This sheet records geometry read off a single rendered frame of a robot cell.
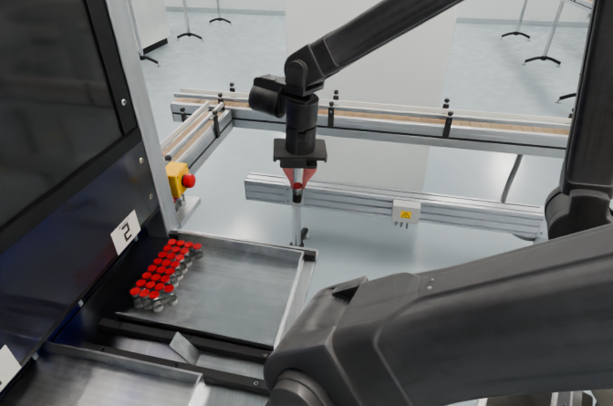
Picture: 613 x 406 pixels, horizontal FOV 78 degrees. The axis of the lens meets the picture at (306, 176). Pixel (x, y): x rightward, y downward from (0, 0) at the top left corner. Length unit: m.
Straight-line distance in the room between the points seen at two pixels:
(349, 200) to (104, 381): 1.27
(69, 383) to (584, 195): 0.89
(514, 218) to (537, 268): 1.72
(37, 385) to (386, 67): 1.87
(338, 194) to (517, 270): 1.64
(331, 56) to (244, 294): 0.56
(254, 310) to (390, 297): 0.68
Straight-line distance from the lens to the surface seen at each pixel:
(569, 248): 0.20
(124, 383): 0.86
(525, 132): 1.67
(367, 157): 2.36
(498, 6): 8.89
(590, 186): 0.61
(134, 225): 0.96
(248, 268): 0.97
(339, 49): 0.62
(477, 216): 1.87
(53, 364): 0.95
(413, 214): 1.78
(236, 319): 0.88
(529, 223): 1.94
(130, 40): 0.91
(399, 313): 0.21
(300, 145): 0.70
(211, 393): 0.81
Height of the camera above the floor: 1.58
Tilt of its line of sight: 33 degrees down
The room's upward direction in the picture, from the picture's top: straight up
